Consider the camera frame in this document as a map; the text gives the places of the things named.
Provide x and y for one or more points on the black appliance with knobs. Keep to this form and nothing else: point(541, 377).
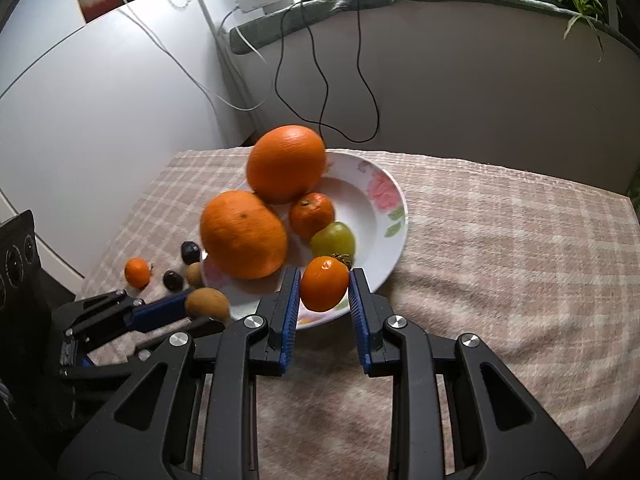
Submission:
point(20, 260)

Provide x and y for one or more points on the brown kiwi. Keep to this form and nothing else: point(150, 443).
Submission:
point(207, 304)
point(193, 273)

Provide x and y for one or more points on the green round fruit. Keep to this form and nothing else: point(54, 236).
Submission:
point(332, 241)

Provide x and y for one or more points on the large orange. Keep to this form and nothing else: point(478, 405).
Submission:
point(286, 164)
point(243, 234)

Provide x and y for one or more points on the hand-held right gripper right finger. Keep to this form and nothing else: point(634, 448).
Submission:
point(357, 320)

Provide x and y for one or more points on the checked beige blanket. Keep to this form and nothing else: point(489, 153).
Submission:
point(500, 260)

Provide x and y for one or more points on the floral white plate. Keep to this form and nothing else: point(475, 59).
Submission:
point(370, 220)

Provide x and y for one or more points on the small tangerine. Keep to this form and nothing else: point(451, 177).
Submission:
point(311, 215)
point(324, 284)
point(137, 272)

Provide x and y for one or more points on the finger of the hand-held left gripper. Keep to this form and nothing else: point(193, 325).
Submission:
point(205, 326)
point(160, 310)

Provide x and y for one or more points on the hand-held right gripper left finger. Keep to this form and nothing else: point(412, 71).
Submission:
point(292, 320)

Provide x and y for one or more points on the dark plum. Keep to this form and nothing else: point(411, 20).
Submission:
point(172, 280)
point(190, 252)

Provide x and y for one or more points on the white cabinet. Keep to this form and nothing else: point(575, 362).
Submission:
point(100, 125)

